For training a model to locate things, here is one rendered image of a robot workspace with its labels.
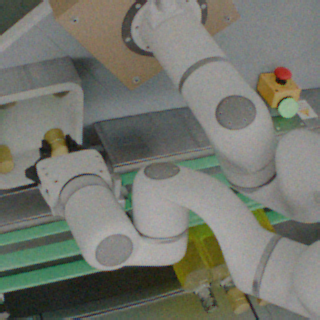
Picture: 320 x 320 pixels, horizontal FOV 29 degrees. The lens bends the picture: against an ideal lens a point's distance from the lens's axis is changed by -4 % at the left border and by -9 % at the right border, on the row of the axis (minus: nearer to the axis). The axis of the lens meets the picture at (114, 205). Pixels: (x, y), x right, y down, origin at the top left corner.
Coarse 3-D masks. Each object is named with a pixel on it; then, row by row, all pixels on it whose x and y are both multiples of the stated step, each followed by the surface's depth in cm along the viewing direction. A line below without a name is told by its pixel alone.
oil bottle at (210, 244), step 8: (200, 224) 126; (200, 232) 125; (208, 232) 125; (200, 240) 124; (208, 240) 124; (216, 240) 124; (208, 248) 123; (216, 248) 123; (208, 256) 122; (216, 256) 121; (216, 264) 120; (224, 264) 120; (216, 272) 120; (224, 272) 119; (216, 280) 121; (224, 280) 120
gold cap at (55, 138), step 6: (48, 132) 104; (54, 132) 104; (60, 132) 104; (48, 138) 104; (54, 138) 103; (60, 138) 103; (48, 144) 103; (54, 144) 102; (60, 144) 102; (66, 144) 103; (54, 150) 102; (60, 150) 103; (66, 150) 103; (54, 156) 103
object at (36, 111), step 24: (24, 96) 103; (48, 96) 114; (72, 96) 110; (0, 120) 114; (24, 120) 116; (48, 120) 119; (72, 120) 114; (0, 144) 119; (24, 144) 121; (24, 168) 120
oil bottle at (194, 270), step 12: (192, 228) 126; (192, 240) 123; (192, 252) 121; (204, 252) 122; (180, 264) 121; (192, 264) 120; (204, 264) 120; (180, 276) 122; (192, 276) 118; (204, 276) 118; (192, 288) 119
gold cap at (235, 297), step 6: (234, 288) 118; (228, 294) 118; (234, 294) 117; (240, 294) 117; (228, 300) 118; (234, 300) 117; (240, 300) 116; (246, 300) 116; (234, 306) 116; (240, 306) 116; (246, 306) 117; (234, 312) 117; (240, 312) 118
